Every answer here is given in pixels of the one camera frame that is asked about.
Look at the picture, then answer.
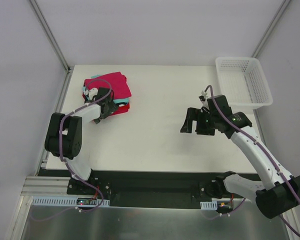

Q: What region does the teal t shirt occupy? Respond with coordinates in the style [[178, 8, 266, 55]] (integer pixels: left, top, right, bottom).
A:
[[87, 75, 131, 107]]

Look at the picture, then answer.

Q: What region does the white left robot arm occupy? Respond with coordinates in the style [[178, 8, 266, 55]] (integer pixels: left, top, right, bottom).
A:
[[44, 86, 118, 195]]

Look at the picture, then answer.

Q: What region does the white plastic basket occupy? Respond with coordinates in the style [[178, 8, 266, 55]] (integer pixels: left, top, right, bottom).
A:
[[215, 56, 273, 111]]

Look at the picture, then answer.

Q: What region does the crimson pink t shirt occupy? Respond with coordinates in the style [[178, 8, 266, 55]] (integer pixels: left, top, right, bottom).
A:
[[83, 73, 133, 103]]

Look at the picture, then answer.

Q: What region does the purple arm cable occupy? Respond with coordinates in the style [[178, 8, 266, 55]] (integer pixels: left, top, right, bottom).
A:
[[204, 85, 300, 240], [58, 78, 114, 206]]

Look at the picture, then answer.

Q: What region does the red t shirt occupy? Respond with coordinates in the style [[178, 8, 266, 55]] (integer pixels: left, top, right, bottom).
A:
[[82, 86, 130, 115]]

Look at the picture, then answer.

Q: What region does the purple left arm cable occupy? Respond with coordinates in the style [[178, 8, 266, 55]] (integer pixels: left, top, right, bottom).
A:
[[58, 78, 114, 206]]

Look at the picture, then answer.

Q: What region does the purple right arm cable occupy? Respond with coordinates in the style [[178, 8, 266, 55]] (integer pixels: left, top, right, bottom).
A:
[[204, 85, 300, 240]]

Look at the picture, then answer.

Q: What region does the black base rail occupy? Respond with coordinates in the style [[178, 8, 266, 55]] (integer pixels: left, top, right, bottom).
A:
[[55, 169, 251, 210]]

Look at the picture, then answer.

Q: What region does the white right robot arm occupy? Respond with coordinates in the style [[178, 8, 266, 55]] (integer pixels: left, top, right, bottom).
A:
[[180, 95, 300, 219]]

